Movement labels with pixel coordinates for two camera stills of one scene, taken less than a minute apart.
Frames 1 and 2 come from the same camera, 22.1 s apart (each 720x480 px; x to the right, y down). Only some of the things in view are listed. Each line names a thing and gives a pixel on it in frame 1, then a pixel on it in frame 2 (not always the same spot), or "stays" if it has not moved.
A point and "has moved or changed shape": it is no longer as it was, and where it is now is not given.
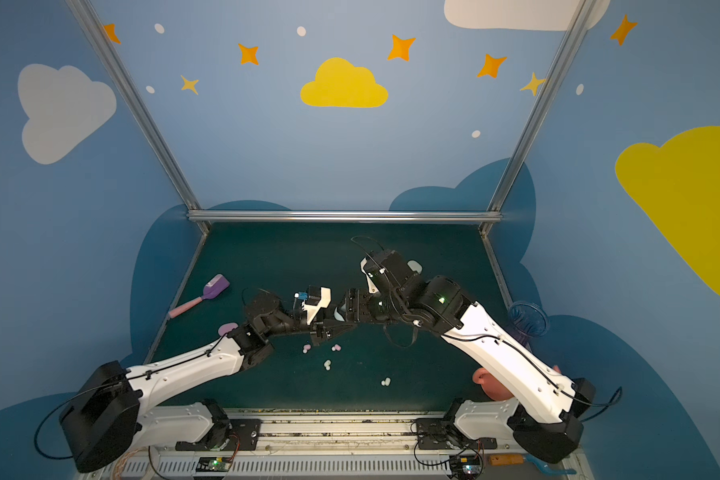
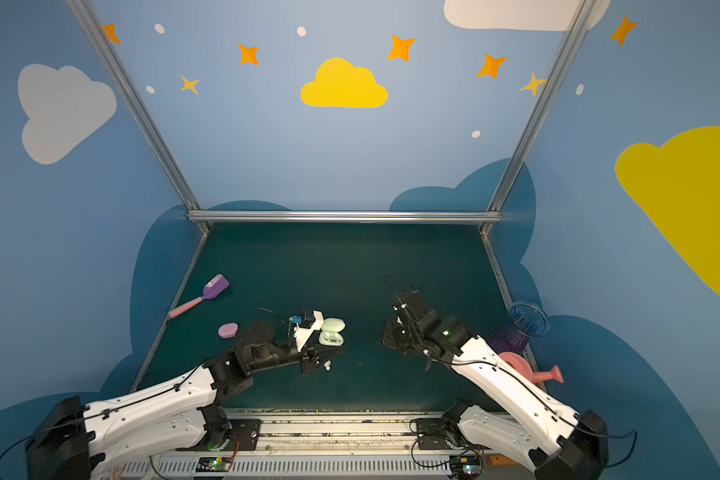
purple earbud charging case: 226,328 stays
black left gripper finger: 338,330 → 327,352
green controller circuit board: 464,467 stays
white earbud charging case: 414,266 has moved or changed shape
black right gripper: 353,305 → 394,332
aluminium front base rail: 331,445 stays
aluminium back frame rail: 344,216 stays
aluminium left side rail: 176,298 stays
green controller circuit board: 214,464 stays
